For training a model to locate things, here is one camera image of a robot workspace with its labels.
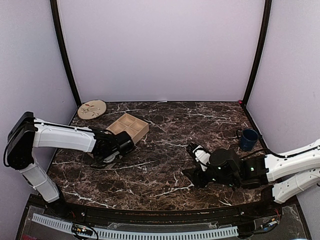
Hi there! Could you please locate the wooden compartment tray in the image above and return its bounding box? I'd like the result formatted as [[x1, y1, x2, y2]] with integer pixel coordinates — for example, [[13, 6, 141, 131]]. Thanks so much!
[[107, 113, 149, 145]]

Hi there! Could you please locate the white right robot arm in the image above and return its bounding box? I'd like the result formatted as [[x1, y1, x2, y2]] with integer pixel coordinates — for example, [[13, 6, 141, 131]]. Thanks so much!
[[182, 140, 320, 217]]

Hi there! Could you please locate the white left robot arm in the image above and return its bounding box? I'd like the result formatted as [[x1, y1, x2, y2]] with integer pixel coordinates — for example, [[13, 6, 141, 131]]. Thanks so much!
[[3, 111, 125, 218]]

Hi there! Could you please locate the dark blue mug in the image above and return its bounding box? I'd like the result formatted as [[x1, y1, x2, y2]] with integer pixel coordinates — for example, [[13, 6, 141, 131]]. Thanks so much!
[[236, 128, 259, 152]]

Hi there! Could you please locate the small green circuit board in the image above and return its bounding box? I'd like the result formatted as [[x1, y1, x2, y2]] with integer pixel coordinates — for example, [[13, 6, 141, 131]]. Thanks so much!
[[71, 224, 94, 236]]

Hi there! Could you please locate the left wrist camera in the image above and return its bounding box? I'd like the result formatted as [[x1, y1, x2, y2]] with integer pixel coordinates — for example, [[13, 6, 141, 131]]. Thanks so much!
[[114, 131, 135, 156]]

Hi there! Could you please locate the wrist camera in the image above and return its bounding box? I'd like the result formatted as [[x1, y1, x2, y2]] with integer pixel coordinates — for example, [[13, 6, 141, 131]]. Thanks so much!
[[114, 131, 135, 156], [186, 143, 240, 178]]

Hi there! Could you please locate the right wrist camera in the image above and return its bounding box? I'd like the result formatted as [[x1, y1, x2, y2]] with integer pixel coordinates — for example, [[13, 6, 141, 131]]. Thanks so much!
[[186, 143, 240, 178]]

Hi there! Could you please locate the black front rail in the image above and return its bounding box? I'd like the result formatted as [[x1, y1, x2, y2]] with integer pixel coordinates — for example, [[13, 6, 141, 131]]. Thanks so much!
[[24, 192, 298, 226]]

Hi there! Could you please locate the white slotted cable duct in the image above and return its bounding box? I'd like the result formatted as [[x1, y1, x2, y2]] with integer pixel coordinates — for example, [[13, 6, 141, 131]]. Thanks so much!
[[31, 213, 239, 240]]

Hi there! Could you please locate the left black frame post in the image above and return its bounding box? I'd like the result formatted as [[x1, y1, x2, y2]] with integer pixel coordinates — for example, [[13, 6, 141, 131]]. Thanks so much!
[[49, 0, 82, 107]]

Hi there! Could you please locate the black frame post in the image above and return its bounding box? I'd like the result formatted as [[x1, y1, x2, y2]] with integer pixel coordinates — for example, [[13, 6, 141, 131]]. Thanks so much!
[[242, 0, 273, 108], [49, 0, 82, 107]]

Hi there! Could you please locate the right black frame post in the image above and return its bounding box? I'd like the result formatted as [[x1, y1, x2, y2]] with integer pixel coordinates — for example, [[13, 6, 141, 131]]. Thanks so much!
[[242, 0, 273, 108]]

